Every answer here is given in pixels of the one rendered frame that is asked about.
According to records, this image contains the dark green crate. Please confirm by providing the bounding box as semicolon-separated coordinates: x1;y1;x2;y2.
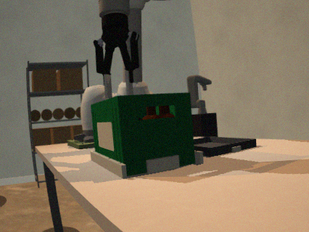
91;93;195;176

